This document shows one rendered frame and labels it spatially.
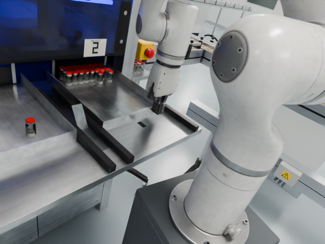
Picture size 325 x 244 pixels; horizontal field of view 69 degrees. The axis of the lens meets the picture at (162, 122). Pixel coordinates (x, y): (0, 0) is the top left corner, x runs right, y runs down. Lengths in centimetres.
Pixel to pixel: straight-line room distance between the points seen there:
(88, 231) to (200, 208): 108
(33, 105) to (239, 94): 61
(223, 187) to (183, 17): 42
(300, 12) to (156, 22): 32
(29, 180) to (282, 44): 51
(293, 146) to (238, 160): 178
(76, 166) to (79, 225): 97
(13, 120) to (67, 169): 22
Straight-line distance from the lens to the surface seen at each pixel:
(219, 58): 33
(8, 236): 128
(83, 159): 61
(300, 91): 36
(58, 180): 56
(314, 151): 216
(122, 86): 95
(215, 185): 46
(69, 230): 153
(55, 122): 72
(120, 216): 159
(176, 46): 67
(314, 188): 161
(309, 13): 44
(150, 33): 64
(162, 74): 69
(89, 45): 87
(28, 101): 81
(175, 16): 66
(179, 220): 55
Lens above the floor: 130
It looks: 32 degrees down
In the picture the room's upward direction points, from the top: 16 degrees clockwise
